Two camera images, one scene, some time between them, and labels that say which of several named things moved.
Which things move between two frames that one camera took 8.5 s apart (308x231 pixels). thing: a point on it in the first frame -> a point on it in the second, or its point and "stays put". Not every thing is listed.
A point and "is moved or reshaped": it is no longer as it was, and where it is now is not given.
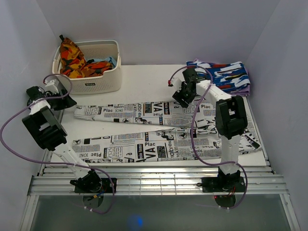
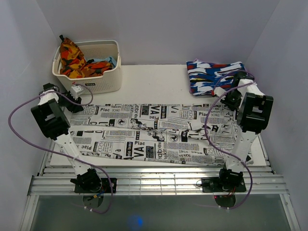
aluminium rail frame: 55,180 stays put
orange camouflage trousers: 73,64 stays put
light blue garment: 109,59 stays put
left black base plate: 102,185 stays put
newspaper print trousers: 176,134 is moved or reshaped
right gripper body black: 186,96 -> 233,98
